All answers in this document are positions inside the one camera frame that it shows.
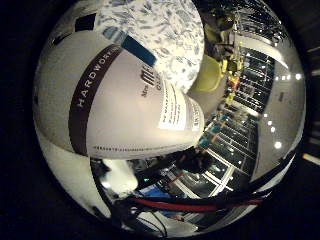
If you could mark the white spray bottle black head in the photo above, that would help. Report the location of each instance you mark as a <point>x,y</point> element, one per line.
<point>126,106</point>

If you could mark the black tape square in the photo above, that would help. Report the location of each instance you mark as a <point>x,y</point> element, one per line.
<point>85,22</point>

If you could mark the yellow-green chair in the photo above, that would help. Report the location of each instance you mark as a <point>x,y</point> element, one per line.
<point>208,75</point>

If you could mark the blue floral white tablecloth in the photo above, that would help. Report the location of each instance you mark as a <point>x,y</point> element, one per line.
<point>160,30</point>

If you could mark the dark shelf rack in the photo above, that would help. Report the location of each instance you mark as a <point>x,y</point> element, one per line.
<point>240,110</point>

